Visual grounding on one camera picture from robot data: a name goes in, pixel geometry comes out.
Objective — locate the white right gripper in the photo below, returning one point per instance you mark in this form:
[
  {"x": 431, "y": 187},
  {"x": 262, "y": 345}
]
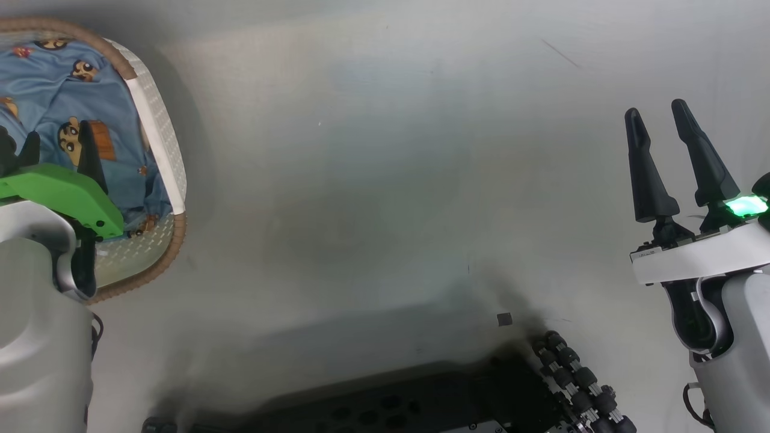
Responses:
[{"x": 704, "y": 255}]

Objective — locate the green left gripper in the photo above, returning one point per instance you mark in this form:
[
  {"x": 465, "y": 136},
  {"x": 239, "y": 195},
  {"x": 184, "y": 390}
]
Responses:
[{"x": 66, "y": 189}]

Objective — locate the blue cartoon print garment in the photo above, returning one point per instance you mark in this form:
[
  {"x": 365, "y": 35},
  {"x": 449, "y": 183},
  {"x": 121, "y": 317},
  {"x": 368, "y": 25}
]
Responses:
[{"x": 54, "y": 96}]

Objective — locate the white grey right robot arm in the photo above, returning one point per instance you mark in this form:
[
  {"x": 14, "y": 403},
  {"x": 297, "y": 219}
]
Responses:
[{"x": 743, "y": 361}]

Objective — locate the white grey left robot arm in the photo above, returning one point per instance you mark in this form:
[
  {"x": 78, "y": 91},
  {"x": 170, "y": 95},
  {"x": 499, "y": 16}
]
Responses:
[{"x": 36, "y": 331}]

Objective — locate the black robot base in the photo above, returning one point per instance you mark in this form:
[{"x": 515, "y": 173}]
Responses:
[{"x": 451, "y": 403}]

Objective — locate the cream perforated laundry basket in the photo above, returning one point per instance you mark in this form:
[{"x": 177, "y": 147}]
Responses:
[{"x": 162, "y": 156}]

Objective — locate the small black tape piece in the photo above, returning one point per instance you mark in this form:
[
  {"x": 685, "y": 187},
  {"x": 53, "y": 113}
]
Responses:
[{"x": 505, "y": 319}]

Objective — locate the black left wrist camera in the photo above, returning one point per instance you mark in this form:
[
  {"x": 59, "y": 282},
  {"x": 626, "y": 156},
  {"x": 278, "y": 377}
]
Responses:
[{"x": 6, "y": 153}]

